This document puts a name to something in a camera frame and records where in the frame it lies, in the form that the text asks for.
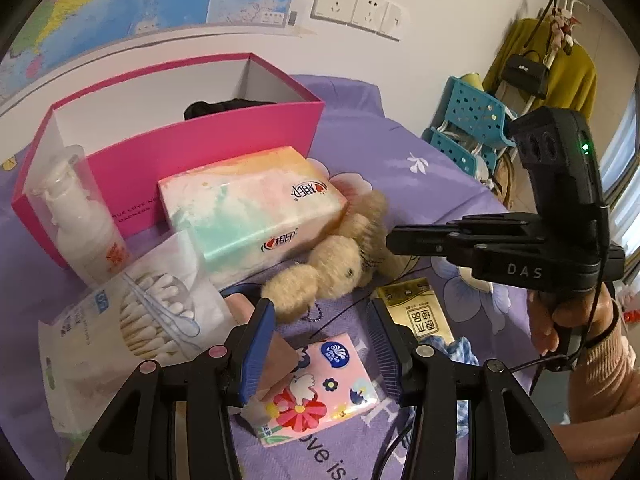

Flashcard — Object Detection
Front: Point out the blue plastic rack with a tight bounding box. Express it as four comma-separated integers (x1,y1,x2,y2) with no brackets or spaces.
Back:
421,76,518,176

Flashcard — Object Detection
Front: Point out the black handbag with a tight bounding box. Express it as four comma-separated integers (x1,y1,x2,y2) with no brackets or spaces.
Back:
501,50,550,100

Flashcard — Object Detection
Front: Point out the person's right forearm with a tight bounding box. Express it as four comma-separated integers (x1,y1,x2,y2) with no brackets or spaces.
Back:
547,320,640,480

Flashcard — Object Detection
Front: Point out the person's right hand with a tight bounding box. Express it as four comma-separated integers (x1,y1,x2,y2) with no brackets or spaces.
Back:
529,287,621,356

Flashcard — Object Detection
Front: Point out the hanging plush ornament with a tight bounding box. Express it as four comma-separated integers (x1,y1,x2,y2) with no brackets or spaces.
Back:
549,7,582,52

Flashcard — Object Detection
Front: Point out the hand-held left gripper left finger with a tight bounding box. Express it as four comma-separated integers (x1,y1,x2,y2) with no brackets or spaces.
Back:
65,299,277,480

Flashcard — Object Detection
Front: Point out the pink cardboard box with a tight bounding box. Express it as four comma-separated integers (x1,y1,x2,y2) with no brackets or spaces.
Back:
11,52,326,271

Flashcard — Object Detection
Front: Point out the white wall socket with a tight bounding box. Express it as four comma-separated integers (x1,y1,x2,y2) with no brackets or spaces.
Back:
352,0,391,31
385,2,407,42
310,0,360,23

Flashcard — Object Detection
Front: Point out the gold tissue pack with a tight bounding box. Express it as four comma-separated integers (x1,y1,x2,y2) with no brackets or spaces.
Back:
375,277,455,346

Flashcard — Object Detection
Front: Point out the white foam pump bottle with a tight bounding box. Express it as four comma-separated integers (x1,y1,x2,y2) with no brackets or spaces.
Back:
27,145,131,286

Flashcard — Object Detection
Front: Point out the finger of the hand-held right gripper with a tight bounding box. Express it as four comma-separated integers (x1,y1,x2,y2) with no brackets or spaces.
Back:
447,212,546,241
386,224,501,267

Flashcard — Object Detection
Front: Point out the cotton swab bag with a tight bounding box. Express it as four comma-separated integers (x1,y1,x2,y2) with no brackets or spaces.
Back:
37,230,236,436

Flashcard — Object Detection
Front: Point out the beige teddy bear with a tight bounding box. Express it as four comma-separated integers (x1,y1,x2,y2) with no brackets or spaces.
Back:
260,191,401,322

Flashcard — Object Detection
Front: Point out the window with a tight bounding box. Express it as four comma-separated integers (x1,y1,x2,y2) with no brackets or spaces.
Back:
597,95,640,221

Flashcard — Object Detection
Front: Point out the purple floral bedsheet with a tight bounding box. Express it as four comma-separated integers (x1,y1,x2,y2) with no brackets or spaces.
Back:
0,74,551,480

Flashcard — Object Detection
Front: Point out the black cloth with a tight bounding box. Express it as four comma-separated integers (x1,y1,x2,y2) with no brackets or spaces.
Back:
184,99,276,122

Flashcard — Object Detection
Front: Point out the blue checked cloth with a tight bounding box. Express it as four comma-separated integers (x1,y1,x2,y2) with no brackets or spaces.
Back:
425,335,481,431

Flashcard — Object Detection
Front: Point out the yellow garment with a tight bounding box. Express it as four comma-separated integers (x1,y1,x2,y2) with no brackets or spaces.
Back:
482,17,598,121

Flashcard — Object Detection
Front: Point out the pastel tissue pack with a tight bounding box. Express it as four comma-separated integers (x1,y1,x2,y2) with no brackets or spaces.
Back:
157,146,348,263

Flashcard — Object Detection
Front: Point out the pink floral tissue pack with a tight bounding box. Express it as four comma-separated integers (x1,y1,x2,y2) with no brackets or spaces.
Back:
242,332,388,448

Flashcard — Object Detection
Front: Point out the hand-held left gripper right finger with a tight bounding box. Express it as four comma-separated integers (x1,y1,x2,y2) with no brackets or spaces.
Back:
365,299,576,480

